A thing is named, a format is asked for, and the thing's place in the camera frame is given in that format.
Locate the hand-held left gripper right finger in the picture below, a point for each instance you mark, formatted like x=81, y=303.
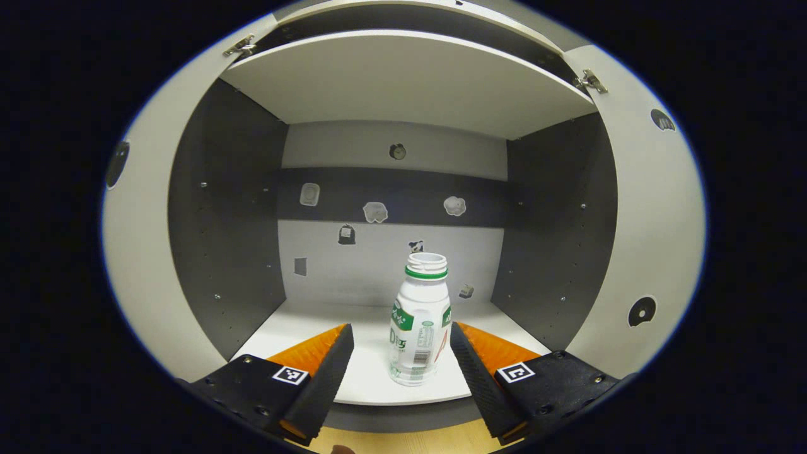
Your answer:
x=479, y=391

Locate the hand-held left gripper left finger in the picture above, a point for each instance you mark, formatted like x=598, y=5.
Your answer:
x=325, y=391

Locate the white plastic bottle green label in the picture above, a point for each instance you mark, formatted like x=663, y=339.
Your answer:
x=416, y=315

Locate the white cabinet shelf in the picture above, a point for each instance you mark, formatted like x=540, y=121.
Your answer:
x=296, y=334
x=410, y=82

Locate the grey and white cabinet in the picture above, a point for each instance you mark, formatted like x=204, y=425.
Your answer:
x=227, y=221

